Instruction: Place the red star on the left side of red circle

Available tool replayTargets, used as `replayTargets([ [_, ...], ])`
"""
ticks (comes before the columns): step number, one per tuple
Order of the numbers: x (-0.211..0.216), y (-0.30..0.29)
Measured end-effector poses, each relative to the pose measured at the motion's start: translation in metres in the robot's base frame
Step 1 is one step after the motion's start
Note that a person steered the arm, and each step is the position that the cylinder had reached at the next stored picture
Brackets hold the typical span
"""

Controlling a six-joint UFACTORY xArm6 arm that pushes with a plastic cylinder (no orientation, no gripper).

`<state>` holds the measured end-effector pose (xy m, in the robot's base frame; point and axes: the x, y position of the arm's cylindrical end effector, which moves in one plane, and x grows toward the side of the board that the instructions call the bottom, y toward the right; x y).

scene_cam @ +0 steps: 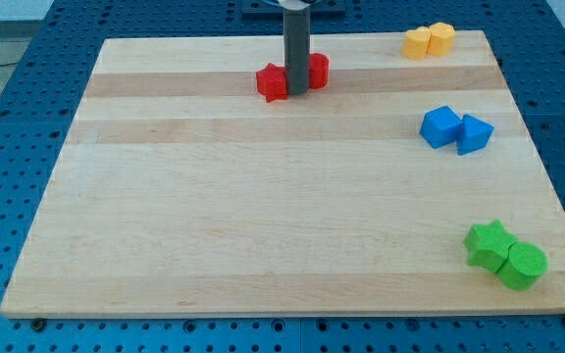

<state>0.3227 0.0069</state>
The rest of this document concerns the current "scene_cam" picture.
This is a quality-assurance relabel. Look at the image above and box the blue cube block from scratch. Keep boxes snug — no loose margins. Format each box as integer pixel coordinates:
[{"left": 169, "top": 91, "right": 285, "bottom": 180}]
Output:
[{"left": 420, "top": 106, "right": 462, "bottom": 149}]

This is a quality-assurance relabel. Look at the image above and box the green circle block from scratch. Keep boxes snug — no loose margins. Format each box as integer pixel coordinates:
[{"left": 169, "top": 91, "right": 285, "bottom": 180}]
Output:
[{"left": 496, "top": 242, "right": 548, "bottom": 291}]

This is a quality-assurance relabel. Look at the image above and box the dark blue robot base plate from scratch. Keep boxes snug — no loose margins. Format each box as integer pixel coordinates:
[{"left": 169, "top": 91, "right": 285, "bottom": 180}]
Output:
[{"left": 239, "top": 0, "right": 347, "bottom": 19}]

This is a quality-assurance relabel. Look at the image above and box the red star block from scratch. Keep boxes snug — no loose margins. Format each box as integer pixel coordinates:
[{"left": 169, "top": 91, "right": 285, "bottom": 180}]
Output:
[{"left": 256, "top": 63, "right": 287, "bottom": 103}]

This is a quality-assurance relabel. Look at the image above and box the light wooden board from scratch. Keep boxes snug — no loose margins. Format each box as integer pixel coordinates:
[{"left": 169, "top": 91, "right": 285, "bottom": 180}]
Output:
[{"left": 0, "top": 30, "right": 565, "bottom": 319}]

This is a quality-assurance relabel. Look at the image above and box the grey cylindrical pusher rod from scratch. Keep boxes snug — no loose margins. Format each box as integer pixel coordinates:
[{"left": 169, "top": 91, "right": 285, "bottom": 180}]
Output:
[{"left": 280, "top": 1, "right": 310, "bottom": 95}]

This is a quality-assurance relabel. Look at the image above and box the blue triangle block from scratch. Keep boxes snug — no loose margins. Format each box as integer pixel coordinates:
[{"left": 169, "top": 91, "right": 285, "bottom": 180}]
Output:
[{"left": 456, "top": 115, "right": 494, "bottom": 155}]

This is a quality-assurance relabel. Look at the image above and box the yellow heart block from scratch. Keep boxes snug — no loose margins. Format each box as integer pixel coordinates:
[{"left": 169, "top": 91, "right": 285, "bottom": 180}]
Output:
[{"left": 401, "top": 26, "right": 431, "bottom": 60}]

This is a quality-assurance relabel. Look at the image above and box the red circle block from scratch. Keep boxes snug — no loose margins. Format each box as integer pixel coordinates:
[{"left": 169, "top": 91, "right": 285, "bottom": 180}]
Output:
[{"left": 309, "top": 53, "right": 330, "bottom": 89}]

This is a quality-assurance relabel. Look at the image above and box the yellow hexagon block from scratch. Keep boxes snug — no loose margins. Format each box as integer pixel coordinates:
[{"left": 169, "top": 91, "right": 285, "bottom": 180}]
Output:
[{"left": 427, "top": 23, "right": 455, "bottom": 57}]

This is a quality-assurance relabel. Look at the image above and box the green star block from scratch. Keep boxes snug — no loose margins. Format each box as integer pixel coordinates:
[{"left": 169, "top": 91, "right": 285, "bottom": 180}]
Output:
[{"left": 463, "top": 220, "right": 518, "bottom": 274}]

